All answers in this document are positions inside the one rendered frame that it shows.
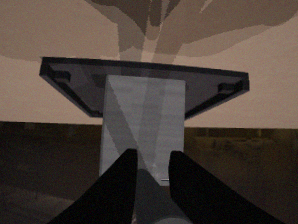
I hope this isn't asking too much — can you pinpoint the grey cylinder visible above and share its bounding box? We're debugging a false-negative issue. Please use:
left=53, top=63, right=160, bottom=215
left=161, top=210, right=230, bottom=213
left=134, top=169, right=192, bottom=224

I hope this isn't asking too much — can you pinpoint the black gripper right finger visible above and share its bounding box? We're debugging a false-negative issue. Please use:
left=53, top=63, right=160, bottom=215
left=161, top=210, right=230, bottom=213
left=168, top=151, right=285, bottom=224

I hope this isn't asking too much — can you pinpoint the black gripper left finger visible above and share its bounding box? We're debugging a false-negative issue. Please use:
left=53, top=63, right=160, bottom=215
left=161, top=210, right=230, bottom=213
left=47, top=148, right=138, bottom=224

